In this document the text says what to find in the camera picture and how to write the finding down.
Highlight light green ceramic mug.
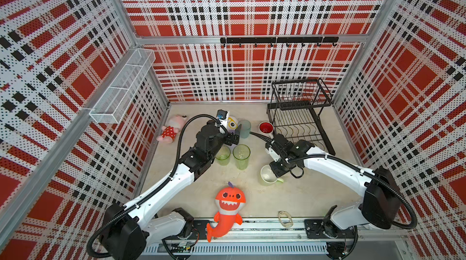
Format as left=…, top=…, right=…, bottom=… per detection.
left=259, top=165, right=284, bottom=186

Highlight black wire dish rack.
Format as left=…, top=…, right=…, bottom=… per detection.
left=266, top=78, right=336, bottom=155

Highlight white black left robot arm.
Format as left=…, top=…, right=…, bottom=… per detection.
left=87, top=124, right=240, bottom=260

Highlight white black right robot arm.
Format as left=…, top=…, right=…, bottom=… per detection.
left=265, top=134, right=402, bottom=238

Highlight pink plush yellow glasses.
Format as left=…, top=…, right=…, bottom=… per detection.
left=226, top=116, right=238, bottom=132

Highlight tall green plastic cup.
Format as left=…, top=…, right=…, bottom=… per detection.
left=233, top=144, right=251, bottom=170

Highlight teal translucent plastic cup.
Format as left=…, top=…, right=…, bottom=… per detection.
left=239, top=120, right=251, bottom=139

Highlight short green plastic cup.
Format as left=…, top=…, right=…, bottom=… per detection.
left=215, top=145, right=231, bottom=166

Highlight white mug red inside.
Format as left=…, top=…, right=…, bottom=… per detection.
left=258, top=122, right=274, bottom=136

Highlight pink pig plush red dress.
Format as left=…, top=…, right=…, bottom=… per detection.
left=157, top=115, right=188, bottom=144

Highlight orange shark plush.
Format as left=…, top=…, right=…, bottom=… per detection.
left=206, top=182, right=246, bottom=243

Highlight rubber band loop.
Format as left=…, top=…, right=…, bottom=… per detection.
left=278, top=211, right=294, bottom=228

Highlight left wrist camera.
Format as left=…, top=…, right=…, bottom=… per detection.
left=217, top=109, right=229, bottom=129

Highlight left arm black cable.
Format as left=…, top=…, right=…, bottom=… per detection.
left=86, top=113, right=223, bottom=259

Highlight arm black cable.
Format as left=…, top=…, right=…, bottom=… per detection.
left=86, top=113, right=223, bottom=259
left=249, top=131, right=418, bottom=230

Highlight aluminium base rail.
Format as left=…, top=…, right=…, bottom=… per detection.
left=143, top=218, right=414, bottom=260

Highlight black wall hook rail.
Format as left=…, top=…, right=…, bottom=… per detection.
left=220, top=36, right=339, bottom=45

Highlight white wire wall basket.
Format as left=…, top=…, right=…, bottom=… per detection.
left=90, top=48, right=155, bottom=124

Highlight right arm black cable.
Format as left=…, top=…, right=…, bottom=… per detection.
left=249, top=131, right=418, bottom=230

